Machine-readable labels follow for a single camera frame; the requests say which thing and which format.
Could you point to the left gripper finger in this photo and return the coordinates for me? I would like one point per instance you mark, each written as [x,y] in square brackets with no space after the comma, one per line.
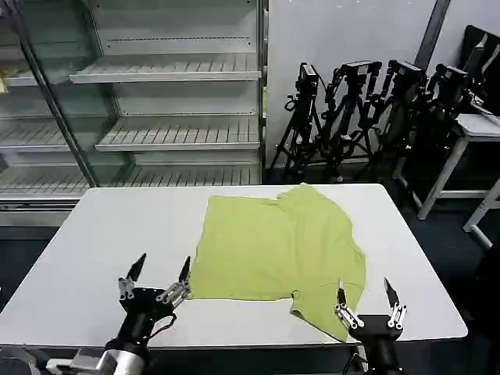
[134,273]
[177,291]

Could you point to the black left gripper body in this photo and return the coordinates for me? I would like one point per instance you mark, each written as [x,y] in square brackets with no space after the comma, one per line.
[142,312]

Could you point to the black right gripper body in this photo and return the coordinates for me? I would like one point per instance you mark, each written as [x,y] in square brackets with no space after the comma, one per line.
[379,340]

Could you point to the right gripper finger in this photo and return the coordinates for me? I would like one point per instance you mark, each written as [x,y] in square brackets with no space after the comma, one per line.
[396,312]
[345,312]

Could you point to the green shirt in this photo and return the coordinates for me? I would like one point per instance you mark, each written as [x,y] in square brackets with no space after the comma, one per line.
[273,250]

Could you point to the white folding table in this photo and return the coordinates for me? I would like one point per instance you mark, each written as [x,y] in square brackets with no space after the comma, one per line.
[117,234]

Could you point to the white open shelf rack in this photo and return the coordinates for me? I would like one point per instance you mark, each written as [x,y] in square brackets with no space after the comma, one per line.
[176,117]

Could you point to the glass-sided shelf rack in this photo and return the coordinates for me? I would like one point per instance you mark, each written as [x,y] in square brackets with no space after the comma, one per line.
[35,129]

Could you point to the small white side table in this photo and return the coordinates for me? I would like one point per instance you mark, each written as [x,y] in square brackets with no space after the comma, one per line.
[474,127]

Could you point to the black monitor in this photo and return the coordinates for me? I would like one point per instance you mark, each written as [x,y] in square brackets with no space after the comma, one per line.
[484,66]

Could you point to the black camera tripod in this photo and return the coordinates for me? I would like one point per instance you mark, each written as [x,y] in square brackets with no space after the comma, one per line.
[302,109]
[402,105]
[445,109]
[349,109]

